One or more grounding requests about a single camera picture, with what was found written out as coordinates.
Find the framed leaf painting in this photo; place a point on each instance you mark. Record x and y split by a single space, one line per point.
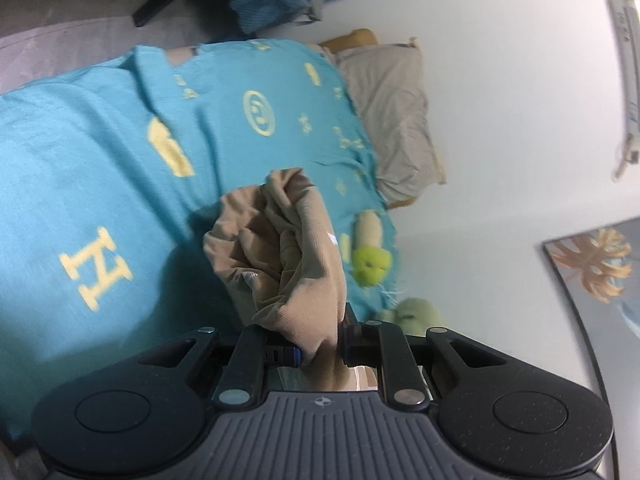
599 270

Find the turquoise patterned bed sheet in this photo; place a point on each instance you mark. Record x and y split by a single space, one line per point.
111 176

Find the light green fleece blanket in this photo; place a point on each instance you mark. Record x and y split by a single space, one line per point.
415 316

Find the tan t-shirt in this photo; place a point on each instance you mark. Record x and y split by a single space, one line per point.
274 248

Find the white wall air conditioner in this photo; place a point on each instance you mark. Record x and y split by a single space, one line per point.
625 19

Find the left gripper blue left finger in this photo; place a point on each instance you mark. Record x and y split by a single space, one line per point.
243 381

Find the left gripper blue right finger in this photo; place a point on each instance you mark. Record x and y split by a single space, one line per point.
395 357

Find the grey pillow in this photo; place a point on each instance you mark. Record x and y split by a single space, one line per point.
395 120

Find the green and beige plush toy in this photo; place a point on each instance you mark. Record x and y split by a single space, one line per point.
363 250

